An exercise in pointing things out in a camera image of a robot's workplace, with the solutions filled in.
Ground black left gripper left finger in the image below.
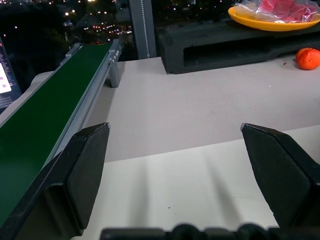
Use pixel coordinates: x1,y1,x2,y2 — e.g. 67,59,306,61
0,122,111,240

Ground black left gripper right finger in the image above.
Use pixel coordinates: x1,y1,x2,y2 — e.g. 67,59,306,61
240,122,320,229

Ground green conveyor belt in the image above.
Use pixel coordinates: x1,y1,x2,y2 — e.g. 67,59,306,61
0,39,123,229

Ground orange round fruit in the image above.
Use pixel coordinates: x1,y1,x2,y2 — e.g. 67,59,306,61
295,47,320,71

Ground lit computer monitor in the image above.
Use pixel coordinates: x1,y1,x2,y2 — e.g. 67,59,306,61
0,37,23,114

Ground black foam riser block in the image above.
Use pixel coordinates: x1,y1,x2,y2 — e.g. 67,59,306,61
157,19,320,75

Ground yellow plate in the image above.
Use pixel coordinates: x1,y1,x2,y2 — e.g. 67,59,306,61
227,5,320,32

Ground clear plastic bag red contents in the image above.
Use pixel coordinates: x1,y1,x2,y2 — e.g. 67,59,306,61
234,0,320,25

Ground grey window frame post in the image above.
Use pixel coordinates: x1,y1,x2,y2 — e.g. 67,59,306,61
128,0,158,61

